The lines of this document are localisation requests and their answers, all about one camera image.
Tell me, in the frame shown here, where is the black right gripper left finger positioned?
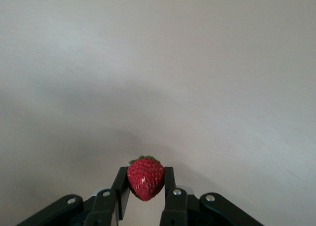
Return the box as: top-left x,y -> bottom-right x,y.
17,166 -> 131,226

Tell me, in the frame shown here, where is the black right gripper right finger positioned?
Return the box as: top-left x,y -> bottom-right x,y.
159,166 -> 265,226

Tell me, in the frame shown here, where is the red strawberry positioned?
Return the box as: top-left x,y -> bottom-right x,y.
127,155 -> 165,201

